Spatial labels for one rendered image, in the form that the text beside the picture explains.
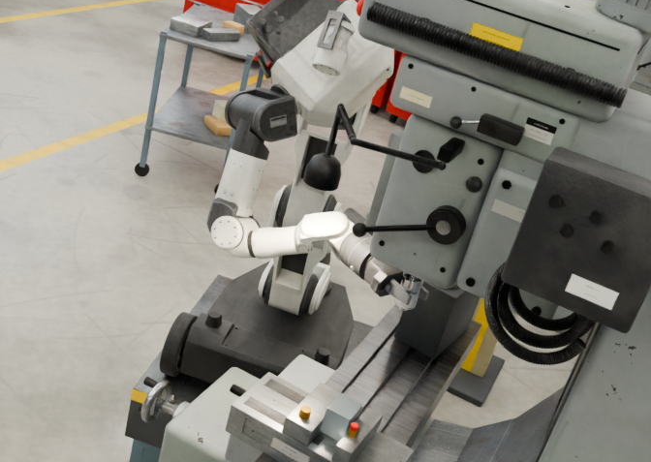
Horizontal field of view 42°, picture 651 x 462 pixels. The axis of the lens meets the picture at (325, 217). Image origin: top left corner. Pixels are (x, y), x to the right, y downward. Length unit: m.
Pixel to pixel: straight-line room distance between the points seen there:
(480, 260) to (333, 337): 1.27
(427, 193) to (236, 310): 1.32
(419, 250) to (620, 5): 0.57
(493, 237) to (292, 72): 0.68
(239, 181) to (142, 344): 1.67
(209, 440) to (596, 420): 0.92
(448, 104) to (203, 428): 1.00
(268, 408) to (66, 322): 1.96
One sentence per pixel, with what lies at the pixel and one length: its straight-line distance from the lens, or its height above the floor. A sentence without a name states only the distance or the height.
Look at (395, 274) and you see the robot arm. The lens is 1.80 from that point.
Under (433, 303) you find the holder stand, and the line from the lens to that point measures 2.12.
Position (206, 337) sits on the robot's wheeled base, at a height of 0.60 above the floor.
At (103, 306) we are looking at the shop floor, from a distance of 3.73.
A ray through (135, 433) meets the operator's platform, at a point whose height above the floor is 0.24.
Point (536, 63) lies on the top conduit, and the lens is 1.44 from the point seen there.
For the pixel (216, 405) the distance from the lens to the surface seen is 2.16.
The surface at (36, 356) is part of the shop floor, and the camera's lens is 3.43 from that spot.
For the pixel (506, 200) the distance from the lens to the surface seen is 1.55.
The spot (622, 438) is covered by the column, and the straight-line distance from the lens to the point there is 1.57.
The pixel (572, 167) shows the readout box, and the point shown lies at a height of 1.72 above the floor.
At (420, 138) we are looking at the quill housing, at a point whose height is 1.59.
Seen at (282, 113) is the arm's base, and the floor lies 1.44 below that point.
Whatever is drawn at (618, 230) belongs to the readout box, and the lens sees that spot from 1.26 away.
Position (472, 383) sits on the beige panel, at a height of 0.03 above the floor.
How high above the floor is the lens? 2.09
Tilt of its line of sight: 25 degrees down
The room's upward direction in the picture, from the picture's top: 15 degrees clockwise
